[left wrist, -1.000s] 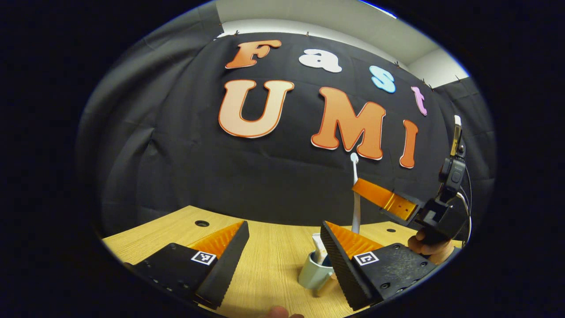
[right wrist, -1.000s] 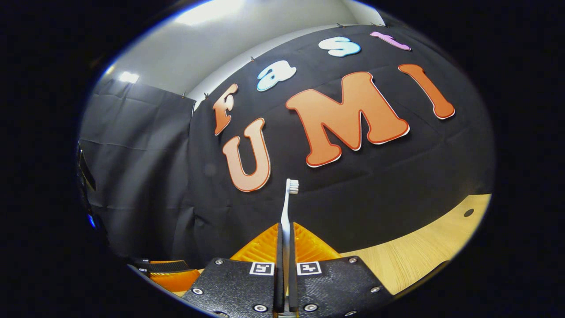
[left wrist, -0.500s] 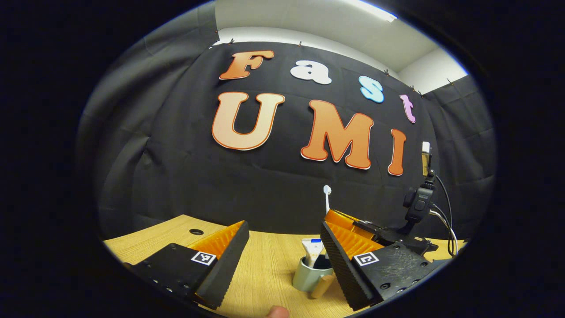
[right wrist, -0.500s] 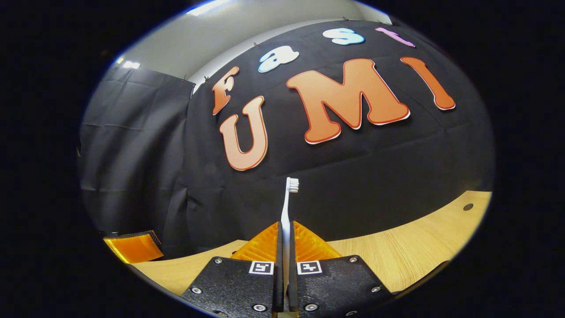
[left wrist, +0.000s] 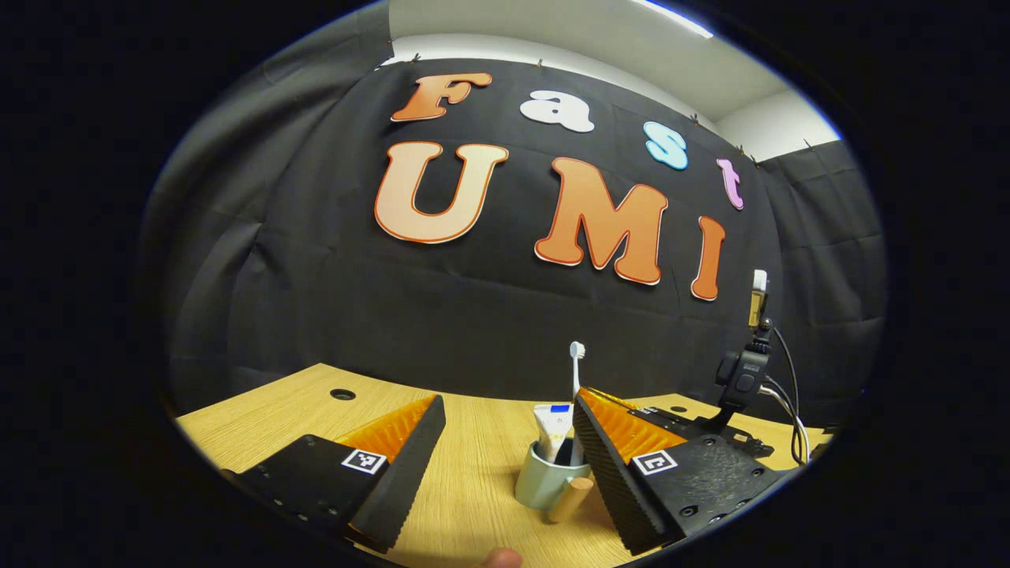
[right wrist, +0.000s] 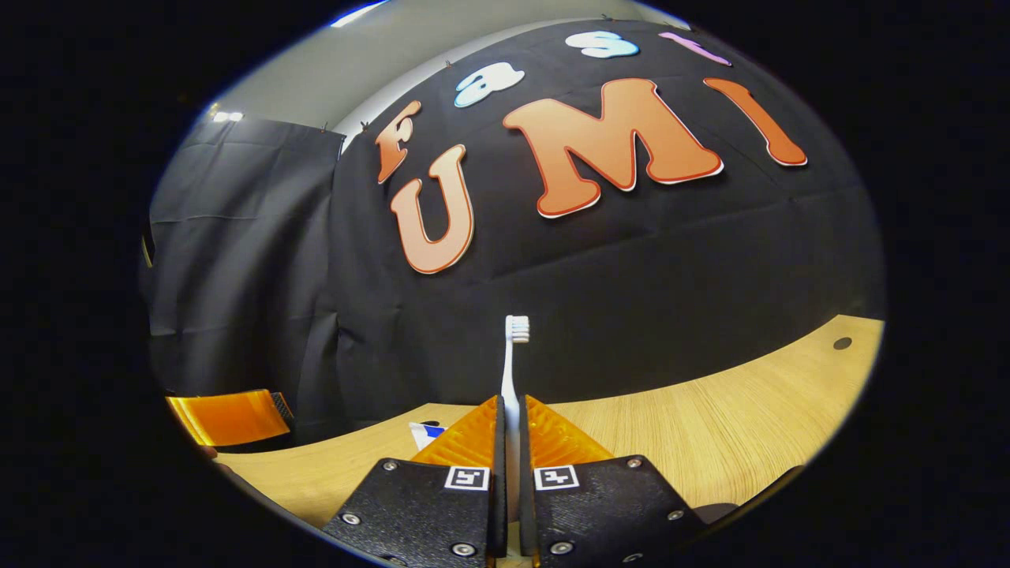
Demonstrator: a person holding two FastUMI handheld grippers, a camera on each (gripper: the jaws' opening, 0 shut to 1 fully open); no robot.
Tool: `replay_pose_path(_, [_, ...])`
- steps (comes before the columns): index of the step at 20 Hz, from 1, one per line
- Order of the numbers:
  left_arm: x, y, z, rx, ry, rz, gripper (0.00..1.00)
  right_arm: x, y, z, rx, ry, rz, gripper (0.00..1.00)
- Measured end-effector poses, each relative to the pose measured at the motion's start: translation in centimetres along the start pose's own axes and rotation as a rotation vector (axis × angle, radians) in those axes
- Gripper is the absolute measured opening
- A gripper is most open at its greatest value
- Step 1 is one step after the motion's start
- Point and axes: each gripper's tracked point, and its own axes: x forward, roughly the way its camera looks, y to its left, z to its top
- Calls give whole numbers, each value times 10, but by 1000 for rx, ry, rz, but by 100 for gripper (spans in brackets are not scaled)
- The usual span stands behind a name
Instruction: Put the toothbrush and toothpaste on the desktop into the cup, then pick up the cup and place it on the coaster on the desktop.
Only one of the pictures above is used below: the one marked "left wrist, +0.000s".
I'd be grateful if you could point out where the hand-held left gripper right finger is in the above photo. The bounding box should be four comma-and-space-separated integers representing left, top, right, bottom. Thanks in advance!
572, 387, 791, 556

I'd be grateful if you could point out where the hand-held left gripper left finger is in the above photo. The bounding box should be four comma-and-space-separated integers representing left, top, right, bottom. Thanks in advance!
223, 394, 447, 555

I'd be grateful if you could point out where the white toothpaste tube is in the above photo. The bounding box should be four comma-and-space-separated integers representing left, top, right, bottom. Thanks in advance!
533, 403, 575, 465

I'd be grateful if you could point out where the pale blue cup wooden handle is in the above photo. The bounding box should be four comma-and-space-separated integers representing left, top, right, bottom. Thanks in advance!
514, 439, 595, 524

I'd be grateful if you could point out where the white toothbrush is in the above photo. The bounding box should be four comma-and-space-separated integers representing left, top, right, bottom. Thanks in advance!
569, 341, 587, 466

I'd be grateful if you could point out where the light wooden desktop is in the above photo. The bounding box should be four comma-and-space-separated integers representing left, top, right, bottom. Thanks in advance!
175, 363, 833, 568

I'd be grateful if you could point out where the black backdrop cloth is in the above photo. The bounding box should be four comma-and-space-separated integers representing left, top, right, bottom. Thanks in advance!
142, 16, 888, 427

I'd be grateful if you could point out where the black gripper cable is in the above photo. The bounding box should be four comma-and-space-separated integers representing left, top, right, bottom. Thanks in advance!
769, 325, 804, 466

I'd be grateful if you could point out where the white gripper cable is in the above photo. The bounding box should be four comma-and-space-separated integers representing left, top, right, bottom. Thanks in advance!
759, 385, 811, 466

